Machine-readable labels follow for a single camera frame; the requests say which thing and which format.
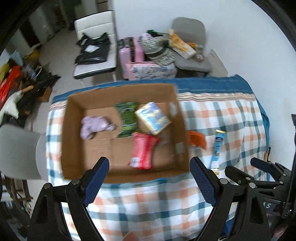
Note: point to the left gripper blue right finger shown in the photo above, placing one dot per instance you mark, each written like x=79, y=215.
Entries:
x=237, y=213

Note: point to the blue under blanket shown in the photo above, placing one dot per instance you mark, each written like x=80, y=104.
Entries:
x=194, y=85

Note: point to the red snack packet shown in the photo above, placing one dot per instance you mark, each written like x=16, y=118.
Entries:
x=143, y=146

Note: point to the white goose plush toy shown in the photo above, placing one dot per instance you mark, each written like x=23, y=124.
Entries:
x=10, y=107

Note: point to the white leather chair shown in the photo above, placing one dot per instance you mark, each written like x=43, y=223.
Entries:
x=94, y=26

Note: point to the orange snack packet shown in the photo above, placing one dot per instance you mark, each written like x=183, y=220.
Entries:
x=197, y=139

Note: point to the plaid checkered tablecloth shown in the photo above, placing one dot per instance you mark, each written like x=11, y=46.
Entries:
x=173, y=208

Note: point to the yellow printed snack box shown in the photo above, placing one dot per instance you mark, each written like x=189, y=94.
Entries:
x=179, y=46

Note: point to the grey chair near table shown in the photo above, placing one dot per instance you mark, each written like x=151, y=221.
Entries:
x=23, y=153

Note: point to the black plastic bag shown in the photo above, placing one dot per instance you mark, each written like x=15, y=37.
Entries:
x=93, y=51

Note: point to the red plastic bag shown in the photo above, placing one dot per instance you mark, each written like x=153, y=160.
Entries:
x=9, y=82

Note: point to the grey cushioned chair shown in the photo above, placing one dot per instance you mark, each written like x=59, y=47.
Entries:
x=192, y=32

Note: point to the floral pink storage box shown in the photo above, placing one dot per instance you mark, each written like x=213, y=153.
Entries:
x=150, y=70

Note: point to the blue long tube packet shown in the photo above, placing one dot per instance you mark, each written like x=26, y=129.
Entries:
x=214, y=164

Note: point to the green snack packet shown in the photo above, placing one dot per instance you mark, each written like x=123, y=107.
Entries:
x=128, y=118

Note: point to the pink suitcase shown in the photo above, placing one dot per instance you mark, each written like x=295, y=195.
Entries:
x=129, y=52

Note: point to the purple socks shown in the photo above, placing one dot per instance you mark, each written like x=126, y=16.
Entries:
x=94, y=124

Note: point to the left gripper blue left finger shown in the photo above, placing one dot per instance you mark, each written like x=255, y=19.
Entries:
x=48, y=221

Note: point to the open cardboard box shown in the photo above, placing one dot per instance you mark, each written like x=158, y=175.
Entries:
x=170, y=156

